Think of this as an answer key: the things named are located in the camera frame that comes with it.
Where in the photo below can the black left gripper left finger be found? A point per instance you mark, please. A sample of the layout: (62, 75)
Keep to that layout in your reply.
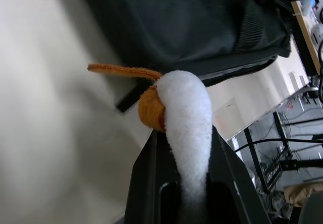
(149, 183)

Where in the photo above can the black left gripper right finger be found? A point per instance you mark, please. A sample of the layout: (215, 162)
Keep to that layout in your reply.
(227, 188)

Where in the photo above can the white egg plush toy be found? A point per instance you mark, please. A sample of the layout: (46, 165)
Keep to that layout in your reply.
(186, 113)

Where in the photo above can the black laptop bag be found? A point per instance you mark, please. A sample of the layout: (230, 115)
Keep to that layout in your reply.
(176, 19)

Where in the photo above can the crumpled tan paper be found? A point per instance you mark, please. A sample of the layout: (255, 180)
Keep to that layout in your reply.
(300, 193)

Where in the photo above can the light wooden board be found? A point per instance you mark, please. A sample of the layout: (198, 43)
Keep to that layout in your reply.
(306, 32)

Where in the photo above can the black metal rack frame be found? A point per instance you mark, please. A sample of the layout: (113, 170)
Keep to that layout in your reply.
(255, 153)

